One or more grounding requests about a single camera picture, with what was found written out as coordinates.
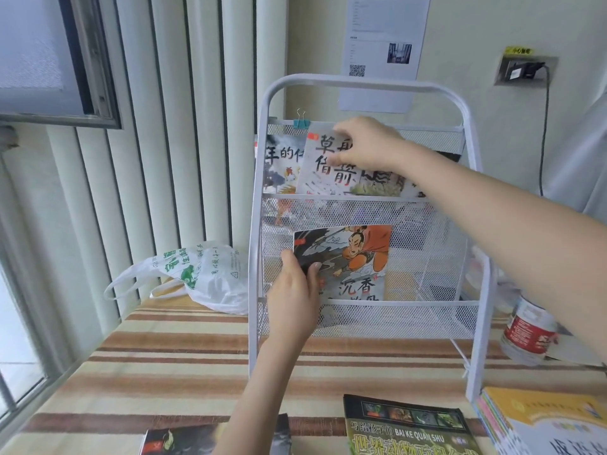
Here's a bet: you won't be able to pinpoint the person's left hand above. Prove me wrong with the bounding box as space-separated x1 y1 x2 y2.
267 249 324 347

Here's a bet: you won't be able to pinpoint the person's right hand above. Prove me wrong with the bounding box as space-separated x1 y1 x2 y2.
328 116 419 174

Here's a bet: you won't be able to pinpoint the ink painting picture book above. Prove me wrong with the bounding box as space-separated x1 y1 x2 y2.
295 120 427 198

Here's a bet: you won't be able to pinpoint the orange warrior picture book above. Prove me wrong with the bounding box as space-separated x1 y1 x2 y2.
293 225 393 303

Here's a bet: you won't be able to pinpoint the person's left forearm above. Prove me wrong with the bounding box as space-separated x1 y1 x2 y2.
212 337 310 455

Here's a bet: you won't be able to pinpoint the person's right forearm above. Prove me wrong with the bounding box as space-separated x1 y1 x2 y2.
407 138 607 366

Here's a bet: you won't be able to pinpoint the fox cover picture book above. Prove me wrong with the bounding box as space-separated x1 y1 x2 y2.
254 135 307 224

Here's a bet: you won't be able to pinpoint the white plastic bag green print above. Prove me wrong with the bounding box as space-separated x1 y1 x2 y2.
103 241 250 316

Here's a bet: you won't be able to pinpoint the white metal mesh book rack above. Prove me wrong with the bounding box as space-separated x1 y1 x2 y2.
248 74 497 403

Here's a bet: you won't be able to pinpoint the white paper notice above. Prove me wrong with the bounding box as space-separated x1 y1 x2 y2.
338 0 432 113

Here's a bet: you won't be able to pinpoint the white vertical blinds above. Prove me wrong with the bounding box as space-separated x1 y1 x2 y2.
46 0 288 333

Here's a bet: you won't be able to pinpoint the brown striped tablecloth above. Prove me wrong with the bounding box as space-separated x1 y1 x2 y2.
0 297 607 455

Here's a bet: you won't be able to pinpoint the green animal encyclopedia book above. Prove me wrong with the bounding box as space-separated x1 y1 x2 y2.
343 394 485 455

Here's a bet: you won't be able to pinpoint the black plug adapter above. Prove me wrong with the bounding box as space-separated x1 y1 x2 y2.
508 61 546 80

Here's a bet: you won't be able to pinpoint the dark cover book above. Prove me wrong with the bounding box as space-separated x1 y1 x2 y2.
138 413 293 455

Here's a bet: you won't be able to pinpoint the plastic bottle red label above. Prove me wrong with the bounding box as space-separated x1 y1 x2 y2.
500 293 560 367

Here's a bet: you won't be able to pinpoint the grey fabric curtain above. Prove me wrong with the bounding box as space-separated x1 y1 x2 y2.
541 87 607 224

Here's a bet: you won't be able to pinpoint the stack of thin yellow books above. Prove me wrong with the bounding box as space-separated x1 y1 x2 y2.
473 386 607 455

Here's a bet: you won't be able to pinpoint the metal wall socket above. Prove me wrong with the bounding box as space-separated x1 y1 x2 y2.
494 54 559 88

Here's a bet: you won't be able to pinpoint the black power cable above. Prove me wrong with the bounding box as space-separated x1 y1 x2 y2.
538 65 551 197

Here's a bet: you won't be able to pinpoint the grey window frame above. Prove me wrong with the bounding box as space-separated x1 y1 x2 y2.
0 0 123 130

